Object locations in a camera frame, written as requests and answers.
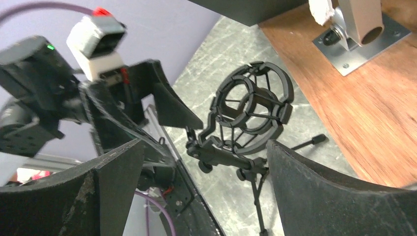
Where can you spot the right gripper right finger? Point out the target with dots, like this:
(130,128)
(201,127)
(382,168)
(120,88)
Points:
(314,200)

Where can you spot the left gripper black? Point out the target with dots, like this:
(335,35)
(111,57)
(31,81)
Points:
(112,127)

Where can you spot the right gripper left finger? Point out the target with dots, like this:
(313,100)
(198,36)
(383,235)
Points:
(91,199)

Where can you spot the black tripod shock mount stand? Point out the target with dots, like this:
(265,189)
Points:
(250,108)

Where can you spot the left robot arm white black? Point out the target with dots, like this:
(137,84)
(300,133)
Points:
(44,90)

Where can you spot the brown wooden board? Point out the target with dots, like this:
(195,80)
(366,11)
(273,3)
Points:
(372,112)

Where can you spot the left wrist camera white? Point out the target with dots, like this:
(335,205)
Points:
(93,42)

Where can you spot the blue network switch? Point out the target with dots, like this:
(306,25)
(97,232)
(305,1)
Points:
(250,12)

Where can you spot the white silver bracket fixture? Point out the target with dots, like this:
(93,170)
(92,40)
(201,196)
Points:
(358,32)

